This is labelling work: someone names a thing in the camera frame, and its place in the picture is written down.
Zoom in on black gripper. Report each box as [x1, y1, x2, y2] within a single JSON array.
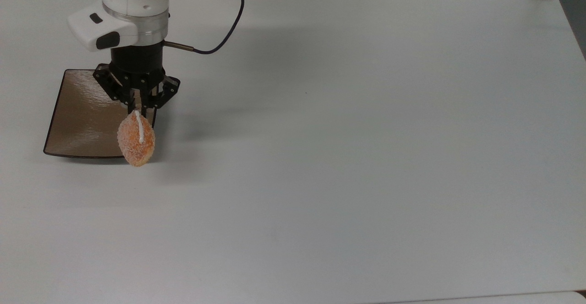
[[93, 41, 181, 118]]

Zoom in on orange sugared bread loaf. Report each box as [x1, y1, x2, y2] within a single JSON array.
[[117, 110, 156, 167]]

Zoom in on brown square ceramic plate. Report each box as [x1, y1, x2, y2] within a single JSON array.
[[43, 69, 158, 159]]

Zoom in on dark gripper cable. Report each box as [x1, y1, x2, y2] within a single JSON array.
[[164, 0, 245, 55]]

